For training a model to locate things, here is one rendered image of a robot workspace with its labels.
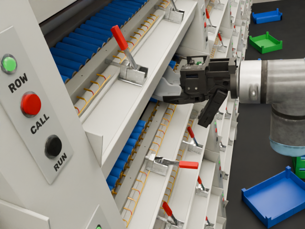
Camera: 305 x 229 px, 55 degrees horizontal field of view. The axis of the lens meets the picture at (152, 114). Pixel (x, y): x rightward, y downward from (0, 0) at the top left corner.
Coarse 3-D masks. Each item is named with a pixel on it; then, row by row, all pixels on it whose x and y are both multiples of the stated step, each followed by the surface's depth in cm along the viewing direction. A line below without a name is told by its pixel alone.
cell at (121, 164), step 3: (117, 159) 55; (120, 159) 55; (117, 162) 55; (120, 162) 55; (123, 162) 55; (114, 165) 55; (117, 165) 54; (120, 165) 54; (123, 165) 54; (120, 168) 54; (123, 168) 55
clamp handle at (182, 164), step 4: (164, 160) 56; (164, 164) 55; (168, 164) 55; (172, 164) 55; (176, 164) 55; (180, 164) 54; (184, 164) 54; (188, 164) 54; (192, 164) 54; (196, 164) 53; (188, 168) 54; (192, 168) 54; (196, 168) 53
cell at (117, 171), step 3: (114, 168) 53; (117, 168) 53; (111, 171) 53; (114, 171) 53; (117, 171) 53; (120, 171) 53; (111, 174) 53; (114, 174) 53; (117, 174) 53; (120, 174) 53; (117, 177) 53
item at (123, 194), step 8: (184, 64) 84; (176, 72) 80; (160, 104) 69; (168, 104) 70; (160, 112) 66; (152, 120) 64; (160, 120) 64; (152, 128) 62; (144, 136) 60; (152, 136) 60; (144, 144) 58; (160, 144) 61; (144, 152) 57; (136, 160) 55; (144, 160) 57; (136, 168) 54; (128, 176) 52; (136, 176) 53; (128, 184) 51; (144, 184) 53; (120, 192) 49; (128, 192) 49; (120, 200) 48; (120, 208) 47
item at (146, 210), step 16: (144, 112) 69; (176, 112) 71; (144, 128) 65; (176, 128) 67; (176, 144) 63; (144, 176) 55; (160, 176) 56; (144, 192) 53; (160, 192) 53; (128, 208) 50; (144, 208) 50; (128, 224) 48; (144, 224) 48
